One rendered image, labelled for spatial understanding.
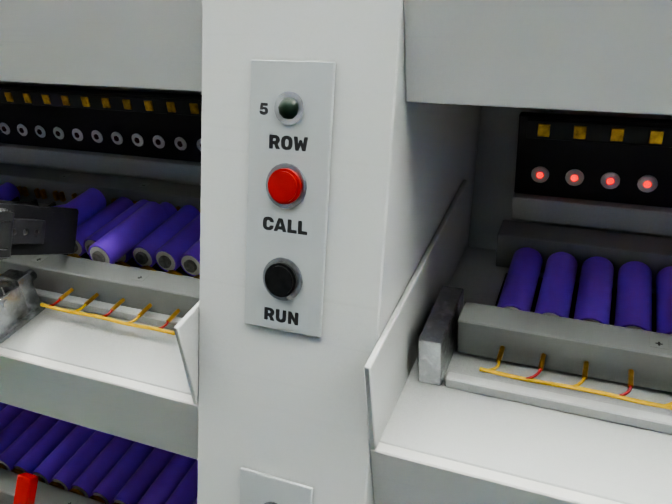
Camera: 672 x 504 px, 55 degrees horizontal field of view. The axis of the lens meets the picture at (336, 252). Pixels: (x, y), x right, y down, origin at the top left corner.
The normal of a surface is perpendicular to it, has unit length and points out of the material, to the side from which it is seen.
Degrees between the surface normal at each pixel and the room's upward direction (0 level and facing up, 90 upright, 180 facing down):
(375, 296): 90
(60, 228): 90
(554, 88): 110
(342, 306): 90
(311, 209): 90
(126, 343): 20
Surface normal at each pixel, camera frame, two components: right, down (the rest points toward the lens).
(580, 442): -0.08, -0.85
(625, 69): -0.37, 0.50
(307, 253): -0.38, 0.18
